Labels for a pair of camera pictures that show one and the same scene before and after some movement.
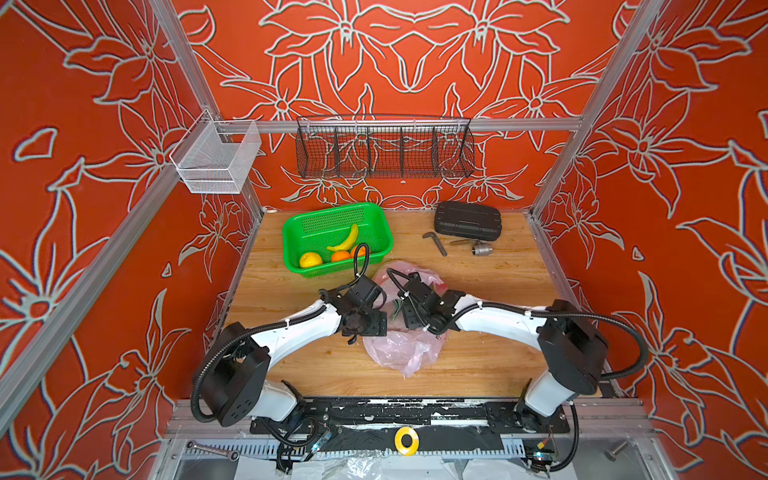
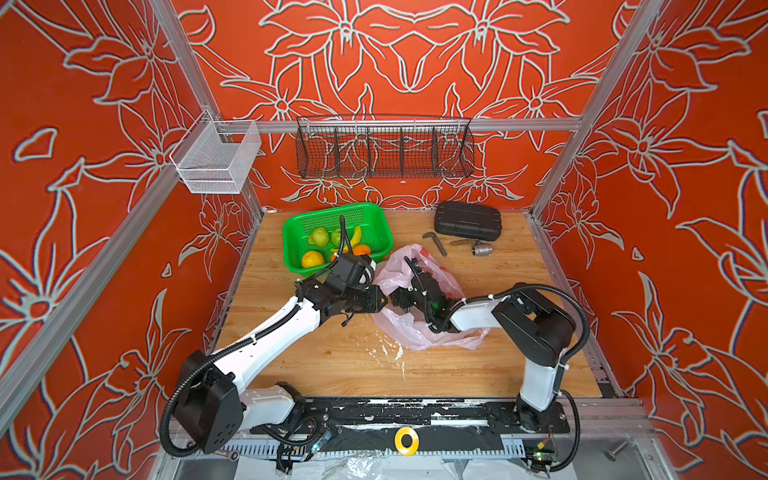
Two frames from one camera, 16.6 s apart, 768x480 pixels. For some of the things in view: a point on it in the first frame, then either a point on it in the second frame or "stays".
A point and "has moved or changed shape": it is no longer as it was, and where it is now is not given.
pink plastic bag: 409,351 has moved or changed shape
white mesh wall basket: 214,157 stays
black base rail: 441,415 stays
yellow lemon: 310,259 stays
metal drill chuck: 481,249 stays
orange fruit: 342,255 has moved or changed shape
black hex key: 437,241 stays
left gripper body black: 371,322 -> 362,298
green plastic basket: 313,232 stays
